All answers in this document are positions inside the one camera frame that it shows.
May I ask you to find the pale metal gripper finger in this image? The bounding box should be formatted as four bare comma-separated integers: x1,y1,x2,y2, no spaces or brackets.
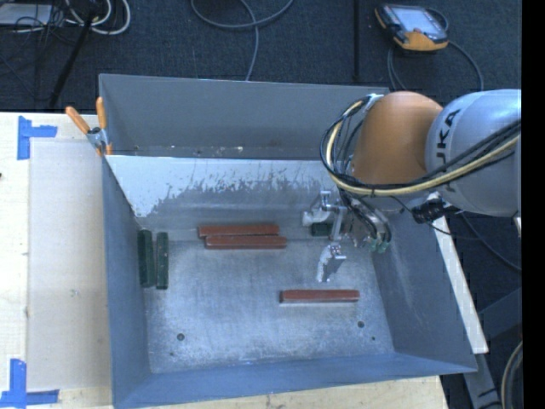
301,190,338,227
316,245,347,283

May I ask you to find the red-brown flat block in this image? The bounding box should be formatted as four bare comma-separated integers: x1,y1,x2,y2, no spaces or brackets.
198,222,281,239
204,234,288,251
278,289,361,305

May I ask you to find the grey metal bin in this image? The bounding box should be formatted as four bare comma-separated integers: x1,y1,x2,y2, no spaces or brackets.
98,73,479,409

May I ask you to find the black cylinder on white bracket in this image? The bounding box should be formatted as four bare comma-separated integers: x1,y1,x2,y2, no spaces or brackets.
410,192,459,225

